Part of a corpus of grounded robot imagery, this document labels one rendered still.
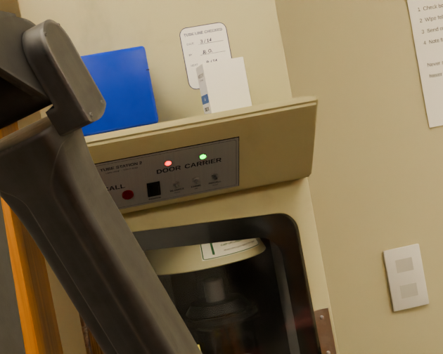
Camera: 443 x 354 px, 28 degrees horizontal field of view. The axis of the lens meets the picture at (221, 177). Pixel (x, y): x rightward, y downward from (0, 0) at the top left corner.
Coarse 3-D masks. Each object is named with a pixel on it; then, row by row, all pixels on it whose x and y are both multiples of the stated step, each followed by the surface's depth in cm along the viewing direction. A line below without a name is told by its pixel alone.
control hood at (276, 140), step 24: (312, 96) 103; (192, 120) 100; (216, 120) 101; (240, 120) 102; (264, 120) 103; (288, 120) 104; (312, 120) 105; (96, 144) 99; (120, 144) 100; (144, 144) 101; (168, 144) 102; (192, 144) 103; (240, 144) 105; (264, 144) 106; (288, 144) 107; (312, 144) 108; (240, 168) 108; (264, 168) 109; (288, 168) 110; (216, 192) 110
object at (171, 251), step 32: (192, 224) 100; (224, 224) 98; (256, 224) 96; (288, 224) 94; (160, 256) 102; (192, 256) 100; (224, 256) 98; (256, 256) 96; (288, 256) 94; (192, 288) 101; (224, 288) 99; (256, 288) 97; (288, 288) 95; (192, 320) 101; (224, 320) 99; (256, 320) 97; (288, 320) 95; (224, 352) 100; (256, 352) 98; (288, 352) 96; (320, 352) 95
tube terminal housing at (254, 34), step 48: (48, 0) 109; (96, 0) 110; (144, 0) 111; (192, 0) 112; (240, 0) 113; (96, 48) 110; (240, 48) 113; (192, 96) 112; (288, 96) 114; (240, 192) 113; (288, 192) 114
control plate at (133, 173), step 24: (216, 144) 103; (96, 168) 101; (120, 168) 102; (144, 168) 103; (168, 168) 104; (192, 168) 105; (216, 168) 106; (120, 192) 105; (144, 192) 106; (168, 192) 108; (192, 192) 109
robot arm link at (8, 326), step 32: (0, 32) 52; (0, 64) 51; (0, 96) 54; (32, 96) 54; (0, 128) 57; (0, 224) 47; (0, 256) 45; (0, 288) 44; (0, 320) 43; (0, 352) 42
